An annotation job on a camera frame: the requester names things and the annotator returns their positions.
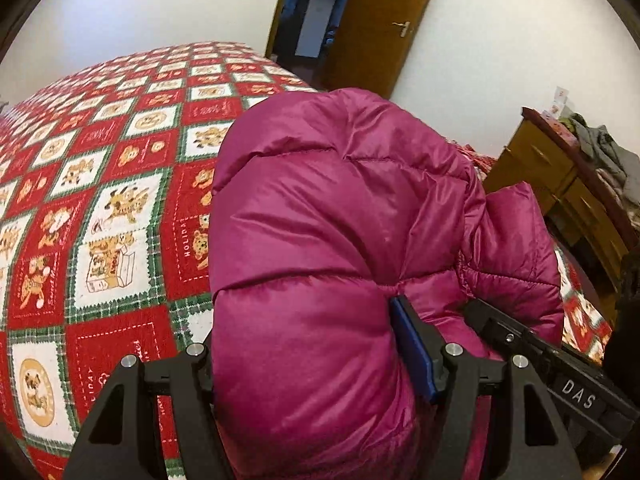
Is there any brown wooden door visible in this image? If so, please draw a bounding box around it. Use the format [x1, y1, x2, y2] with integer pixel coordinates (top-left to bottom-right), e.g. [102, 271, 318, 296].
[320, 0, 430, 99]

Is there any dark wooden door frame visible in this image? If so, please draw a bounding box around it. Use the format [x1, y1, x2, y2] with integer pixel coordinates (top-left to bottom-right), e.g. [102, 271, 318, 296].
[265, 0, 293, 58]

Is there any red patterned bedspread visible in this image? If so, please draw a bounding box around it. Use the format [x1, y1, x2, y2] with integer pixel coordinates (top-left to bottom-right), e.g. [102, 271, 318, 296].
[1, 42, 611, 479]

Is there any brown wooden dresser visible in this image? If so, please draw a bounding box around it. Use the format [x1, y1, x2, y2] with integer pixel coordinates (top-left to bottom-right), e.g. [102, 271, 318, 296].
[484, 107, 639, 321]

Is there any metal door handle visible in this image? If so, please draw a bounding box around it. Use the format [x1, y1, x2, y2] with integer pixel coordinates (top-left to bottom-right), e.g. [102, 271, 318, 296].
[392, 21, 411, 38]

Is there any magenta puffer jacket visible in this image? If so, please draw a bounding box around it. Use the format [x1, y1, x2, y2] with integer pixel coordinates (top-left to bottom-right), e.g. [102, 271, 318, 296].
[209, 89, 564, 479]

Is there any grey clothes pile on dresser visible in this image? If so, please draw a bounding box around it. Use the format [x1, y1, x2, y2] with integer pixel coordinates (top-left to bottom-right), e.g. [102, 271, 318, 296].
[560, 113, 639, 224]

